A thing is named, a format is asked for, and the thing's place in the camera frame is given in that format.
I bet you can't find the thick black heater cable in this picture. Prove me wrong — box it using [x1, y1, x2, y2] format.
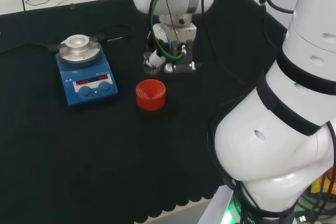
[0, 42, 51, 55]

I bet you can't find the black bench cloth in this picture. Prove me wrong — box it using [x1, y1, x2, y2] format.
[0, 0, 289, 224]

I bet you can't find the loose black floor cable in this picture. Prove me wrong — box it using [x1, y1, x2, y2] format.
[294, 166, 336, 224]

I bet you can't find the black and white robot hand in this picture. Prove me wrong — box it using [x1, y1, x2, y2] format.
[143, 23, 203, 74]

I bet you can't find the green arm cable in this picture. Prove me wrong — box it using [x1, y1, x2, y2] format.
[148, 0, 184, 61]

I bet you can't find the orange ribbed flask ring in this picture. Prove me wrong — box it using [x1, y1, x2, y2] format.
[135, 79, 167, 111]

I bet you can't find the thin black cable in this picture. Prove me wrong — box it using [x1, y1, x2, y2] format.
[104, 24, 135, 41]

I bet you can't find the clear glass round-bottom flask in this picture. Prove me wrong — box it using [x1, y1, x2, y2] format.
[142, 51, 161, 76]

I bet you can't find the heater with blue base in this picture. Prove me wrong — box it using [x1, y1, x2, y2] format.
[48, 33, 119, 108]

